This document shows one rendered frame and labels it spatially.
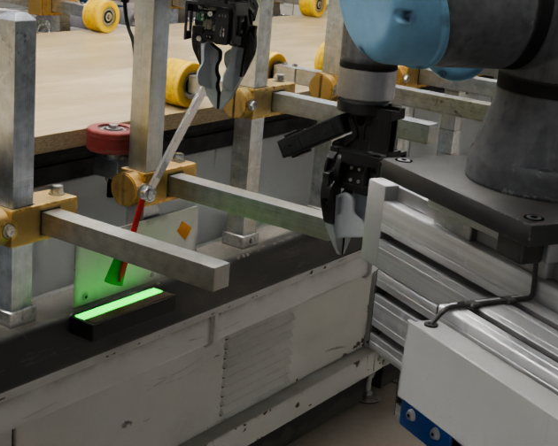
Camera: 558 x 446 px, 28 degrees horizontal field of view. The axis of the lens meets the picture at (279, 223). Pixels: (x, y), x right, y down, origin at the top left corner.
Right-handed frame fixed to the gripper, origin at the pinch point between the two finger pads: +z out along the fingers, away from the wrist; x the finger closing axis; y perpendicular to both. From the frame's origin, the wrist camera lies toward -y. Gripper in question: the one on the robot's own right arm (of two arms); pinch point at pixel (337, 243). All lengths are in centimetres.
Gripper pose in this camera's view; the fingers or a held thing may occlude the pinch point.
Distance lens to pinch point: 150.4
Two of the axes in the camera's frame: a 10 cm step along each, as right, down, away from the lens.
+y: 8.1, 2.3, -5.4
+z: -0.8, 9.6, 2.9
